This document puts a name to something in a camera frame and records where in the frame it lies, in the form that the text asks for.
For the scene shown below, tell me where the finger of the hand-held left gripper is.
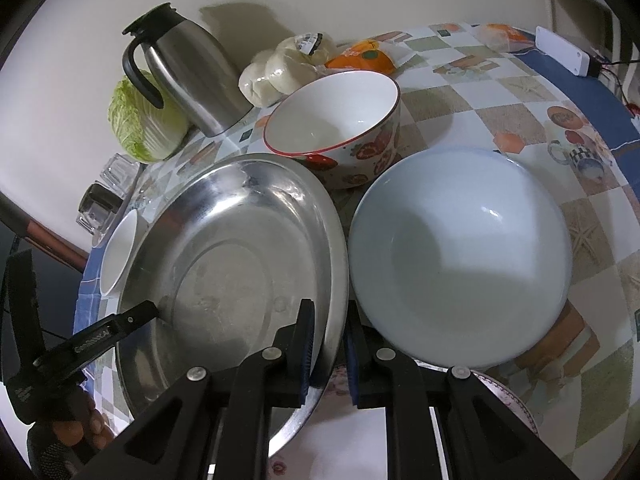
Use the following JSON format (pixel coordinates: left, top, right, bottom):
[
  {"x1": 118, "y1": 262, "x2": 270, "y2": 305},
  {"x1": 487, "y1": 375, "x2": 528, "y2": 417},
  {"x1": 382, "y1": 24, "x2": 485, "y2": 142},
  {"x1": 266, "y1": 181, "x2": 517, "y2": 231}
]
[
  {"x1": 31, "y1": 300, "x2": 162, "y2": 375},
  {"x1": 0, "y1": 249, "x2": 48, "y2": 382}
]

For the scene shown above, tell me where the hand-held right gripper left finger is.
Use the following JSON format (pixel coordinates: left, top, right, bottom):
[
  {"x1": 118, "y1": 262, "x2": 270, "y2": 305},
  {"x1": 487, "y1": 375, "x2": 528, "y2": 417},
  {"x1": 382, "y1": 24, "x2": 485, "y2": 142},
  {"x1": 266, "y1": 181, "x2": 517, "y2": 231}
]
[{"x1": 112, "y1": 299, "x2": 321, "y2": 480}]

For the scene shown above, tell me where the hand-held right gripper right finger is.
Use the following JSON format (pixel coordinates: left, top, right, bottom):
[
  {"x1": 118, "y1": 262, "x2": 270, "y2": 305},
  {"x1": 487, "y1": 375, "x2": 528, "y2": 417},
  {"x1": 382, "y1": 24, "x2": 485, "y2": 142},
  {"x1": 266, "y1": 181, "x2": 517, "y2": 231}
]
[{"x1": 344, "y1": 302, "x2": 596, "y2": 480}]

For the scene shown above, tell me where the stainless steel basin plate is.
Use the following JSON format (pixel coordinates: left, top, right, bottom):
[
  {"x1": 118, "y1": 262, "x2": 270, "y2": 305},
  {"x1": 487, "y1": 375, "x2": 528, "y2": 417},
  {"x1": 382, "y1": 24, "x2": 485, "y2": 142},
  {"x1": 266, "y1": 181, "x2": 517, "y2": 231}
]
[{"x1": 115, "y1": 152, "x2": 349, "y2": 458}]

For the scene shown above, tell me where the large plain white bowl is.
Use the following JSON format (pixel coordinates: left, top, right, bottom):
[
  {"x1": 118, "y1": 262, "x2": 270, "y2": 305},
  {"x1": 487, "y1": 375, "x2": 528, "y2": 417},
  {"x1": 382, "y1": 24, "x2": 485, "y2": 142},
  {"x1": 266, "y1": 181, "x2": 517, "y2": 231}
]
[{"x1": 348, "y1": 147, "x2": 573, "y2": 368}]

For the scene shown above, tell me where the pink floral plate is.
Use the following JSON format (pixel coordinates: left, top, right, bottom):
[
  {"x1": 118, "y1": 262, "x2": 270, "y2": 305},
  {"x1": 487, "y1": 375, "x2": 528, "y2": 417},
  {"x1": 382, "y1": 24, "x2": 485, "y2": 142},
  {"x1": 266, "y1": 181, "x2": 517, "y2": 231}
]
[{"x1": 270, "y1": 362, "x2": 541, "y2": 480}]

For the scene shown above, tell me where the red-rim floral bowl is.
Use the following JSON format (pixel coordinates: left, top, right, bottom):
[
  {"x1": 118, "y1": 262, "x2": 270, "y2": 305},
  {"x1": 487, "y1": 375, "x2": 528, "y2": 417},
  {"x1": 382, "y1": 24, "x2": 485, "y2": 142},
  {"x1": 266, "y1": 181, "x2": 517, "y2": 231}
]
[{"x1": 263, "y1": 71, "x2": 402, "y2": 190}]

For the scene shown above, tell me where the person's left hand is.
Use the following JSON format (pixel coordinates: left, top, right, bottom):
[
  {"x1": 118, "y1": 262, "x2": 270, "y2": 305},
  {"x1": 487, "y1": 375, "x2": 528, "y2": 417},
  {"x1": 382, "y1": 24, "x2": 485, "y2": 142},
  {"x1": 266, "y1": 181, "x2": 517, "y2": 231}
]
[{"x1": 47, "y1": 387, "x2": 118, "y2": 453}]

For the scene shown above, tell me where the small white bowl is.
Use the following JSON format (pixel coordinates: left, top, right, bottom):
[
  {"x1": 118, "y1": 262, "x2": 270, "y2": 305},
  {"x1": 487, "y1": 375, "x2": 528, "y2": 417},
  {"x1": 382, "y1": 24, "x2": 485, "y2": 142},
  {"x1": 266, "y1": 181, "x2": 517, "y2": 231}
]
[{"x1": 98, "y1": 208, "x2": 139, "y2": 297}]

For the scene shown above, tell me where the clear plastic tray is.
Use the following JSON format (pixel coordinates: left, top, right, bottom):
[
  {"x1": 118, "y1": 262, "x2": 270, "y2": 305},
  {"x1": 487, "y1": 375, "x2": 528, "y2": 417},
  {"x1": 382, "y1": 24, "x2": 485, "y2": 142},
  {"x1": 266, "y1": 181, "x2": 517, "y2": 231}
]
[{"x1": 75, "y1": 160, "x2": 147, "y2": 247}]

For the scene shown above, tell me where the black-lid glass jar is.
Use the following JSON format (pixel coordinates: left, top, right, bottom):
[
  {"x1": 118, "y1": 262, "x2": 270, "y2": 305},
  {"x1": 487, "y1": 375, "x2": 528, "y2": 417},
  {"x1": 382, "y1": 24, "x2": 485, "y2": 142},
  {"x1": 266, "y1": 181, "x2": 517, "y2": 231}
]
[{"x1": 76, "y1": 184, "x2": 123, "y2": 236}]

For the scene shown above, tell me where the clear glass jar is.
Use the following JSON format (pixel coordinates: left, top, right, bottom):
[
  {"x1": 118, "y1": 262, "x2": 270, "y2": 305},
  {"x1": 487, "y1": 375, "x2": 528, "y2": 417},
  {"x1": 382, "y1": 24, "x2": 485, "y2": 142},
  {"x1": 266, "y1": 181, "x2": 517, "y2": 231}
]
[{"x1": 100, "y1": 154, "x2": 141, "y2": 196}]

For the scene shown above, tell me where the napa cabbage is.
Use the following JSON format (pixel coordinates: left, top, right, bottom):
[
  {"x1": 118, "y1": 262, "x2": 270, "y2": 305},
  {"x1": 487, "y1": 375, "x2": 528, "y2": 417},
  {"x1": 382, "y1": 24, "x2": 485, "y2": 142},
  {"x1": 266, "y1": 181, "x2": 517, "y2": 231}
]
[{"x1": 108, "y1": 70, "x2": 191, "y2": 163}]

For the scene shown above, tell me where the stainless steel thermos jug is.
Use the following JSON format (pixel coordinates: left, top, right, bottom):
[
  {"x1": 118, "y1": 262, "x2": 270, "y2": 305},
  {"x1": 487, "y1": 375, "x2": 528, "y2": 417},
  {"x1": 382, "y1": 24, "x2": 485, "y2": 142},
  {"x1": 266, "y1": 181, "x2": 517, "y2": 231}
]
[{"x1": 121, "y1": 4, "x2": 254, "y2": 138}]

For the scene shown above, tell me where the bag of steamed buns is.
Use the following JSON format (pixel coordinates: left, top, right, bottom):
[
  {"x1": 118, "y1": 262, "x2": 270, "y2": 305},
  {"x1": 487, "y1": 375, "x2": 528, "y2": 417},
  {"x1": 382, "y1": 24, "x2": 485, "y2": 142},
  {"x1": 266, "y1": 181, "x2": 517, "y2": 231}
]
[{"x1": 238, "y1": 33, "x2": 338, "y2": 108}]

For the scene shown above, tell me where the orange snack packet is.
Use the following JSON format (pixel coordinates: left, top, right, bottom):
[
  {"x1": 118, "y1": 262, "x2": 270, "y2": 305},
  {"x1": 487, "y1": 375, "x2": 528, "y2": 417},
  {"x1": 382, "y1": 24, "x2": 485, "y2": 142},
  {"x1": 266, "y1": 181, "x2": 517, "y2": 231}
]
[{"x1": 325, "y1": 40, "x2": 416, "y2": 79}]

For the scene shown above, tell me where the small orange packet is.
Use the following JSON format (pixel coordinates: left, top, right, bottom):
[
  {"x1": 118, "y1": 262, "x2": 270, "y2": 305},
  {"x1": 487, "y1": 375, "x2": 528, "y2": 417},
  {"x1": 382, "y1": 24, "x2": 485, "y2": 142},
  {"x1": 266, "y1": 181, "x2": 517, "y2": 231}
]
[{"x1": 477, "y1": 22, "x2": 538, "y2": 54}]

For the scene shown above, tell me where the white power strip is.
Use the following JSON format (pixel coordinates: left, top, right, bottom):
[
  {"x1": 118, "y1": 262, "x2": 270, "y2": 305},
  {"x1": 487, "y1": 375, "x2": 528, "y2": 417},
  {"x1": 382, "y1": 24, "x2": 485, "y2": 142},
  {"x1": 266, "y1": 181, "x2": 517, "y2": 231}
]
[{"x1": 535, "y1": 26, "x2": 601, "y2": 78}]

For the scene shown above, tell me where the black power cable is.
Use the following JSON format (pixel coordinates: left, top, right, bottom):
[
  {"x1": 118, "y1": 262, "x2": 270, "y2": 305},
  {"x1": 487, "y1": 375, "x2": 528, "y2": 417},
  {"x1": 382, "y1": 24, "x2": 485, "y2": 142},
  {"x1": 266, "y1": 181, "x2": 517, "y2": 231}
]
[{"x1": 597, "y1": 55, "x2": 640, "y2": 106}]

